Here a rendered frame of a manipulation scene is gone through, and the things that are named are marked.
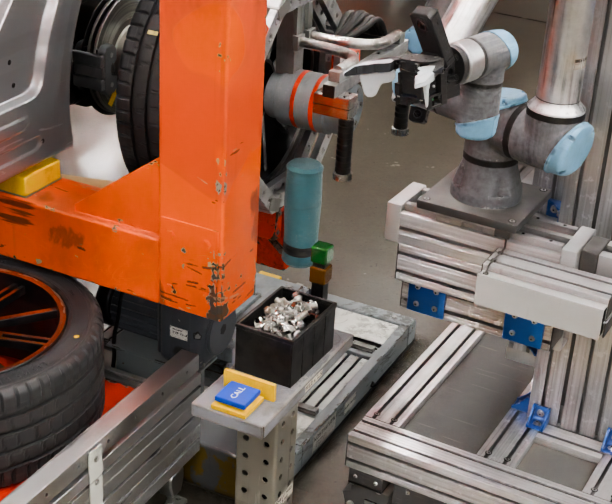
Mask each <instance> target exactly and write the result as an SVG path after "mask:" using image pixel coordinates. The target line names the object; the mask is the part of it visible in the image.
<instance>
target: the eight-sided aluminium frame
mask: <svg viewBox="0 0 612 504"><path fill-rule="evenodd" d="M308 1H310V0H267V15H266V24H267V26H268V27H269V30H268V32H267V35H266V40H265V60H266V57H267V55H268V53H269V50H270V48H271V45H272V43H273V41H274V38H275V36H276V34H277V31H278V29H279V27H280V24H281V22H282V19H283V17H284V16H285V15H286V13H288V12H290V11H292V10H295V9H296V7H298V6H300V5H301V6H303V5H305V4H307V2H308ZM341 17H342V12H341V10H340V8H339V6H338V4H337V2H336V0H314V3H313V19H314V21H315V23H316V25H317V26H318V28H319V30H320V32H322V33H327V34H333V35H334V34H335V32H336V29H337V27H338V24H339V22H340V19H341ZM345 60H346V59H343V58H340V57H337V56H334V62H333V68H334V67H335V66H336V65H338V64H340V63H341V62H343V61H345ZM331 62H332V55H329V54H325V53H321V52H320V53H319V69H318V73H323V74H328V75H329V70H331ZM317 133H318V132H314V131H310V130H305V132H304V135H303V137H302V140H301V142H300V145H299V147H298V150H297V152H296V155H295V157H294V159H295V158H302V157H304V158H308V156H309V153H310V151H311V148H312V146H313V143H314V141H315V138H316V136H317ZM332 134H333V133H331V134H329V135H328V134H323V133H320V134H319V136H318V139H317V141H316V144H315V146H314V149H313V151H312V154H311V156H310V158H312V159H315V160H318V161H319V162H320V163H321V162H322V159H323V157H324V154H325V152H326V149H327V147H328V144H329V142H330V139H331V137H332ZM286 173H287V170H286V171H284V172H283V173H281V174H280V175H279V176H277V177H276V178H274V179H273V180H272V181H270V182H269V183H267V184H265V183H264V181H263V180H262V179H261V178H260V187H259V211H260V212H264V213H267V214H271V215H272V214H274V213H275V212H279V208H280V207H282V206H284V196H285V184H286Z"/></svg>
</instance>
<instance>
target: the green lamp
mask: <svg viewBox="0 0 612 504"><path fill-rule="evenodd" d="M333 251H334V245H333V244H331V243H327V242H323V241H318V242H316V243H315V244H314V245H313V246H312V247H311V259H310V260H311V262H313V263H317V264H320V265H324V266H325V265H327V264H328V263H329V262H330V261H331V260H332V259H333Z"/></svg>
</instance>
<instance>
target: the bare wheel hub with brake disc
mask: <svg viewBox="0 0 612 504"><path fill-rule="evenodd" d="M139 1H141V0H109V1H108V2H107V3H106V4H105V5H104V7H103V8H102V10H101V11H100V13H99V14H98V16H97V18H96V20H95V23H94V25H93V28H92V30H91V34H90V37H89V41H88V46H87V52H90V53H94V54H96V49H99V48H100V46H101V45H103V44H105V43H109V44H113V45H114V46H115V47H116V58H117V60H116V61H115V62H114V63H113V64H112V65H111V73H114V74H116V75H117V76H118V70H119V68H120V67H119V63H120V58H121V54H122V53H123V51H122V49H123V45H124V41H125V40H126V34H127V31H128V28H129V26H130V22H131V20H132V17H133V14H134V13H135V10H136V7H137V5H138V3H139ZM89 90H90V93H91V95H92V97H93V99H94V101H95V102H96V104H97V105H98V106H99V107H100V108H102V109H103V110H105V111H108V112H112V113H116V106H115V105H116V97H115V100H114V102H113V105H112V107H111V106H110V105H109V104H108V102H109V100H110V98H111V95H112V94H110V95H103V94H101V93H100V91H96V90H92V89H89Z"/></svg>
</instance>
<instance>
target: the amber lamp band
mask: <svg viewBox="0 0 612 504"><path fill-rule="evenodd" d="M331 278H332V264H330V265H329V266H328V267H327V268H325V269H321V268H318V267H314V266H313V265H312V266H310V275H309V281H310V282H312V283H316V284H319V285H325V284H327V283H328V282H329V281H330V280H331Z"/></svg>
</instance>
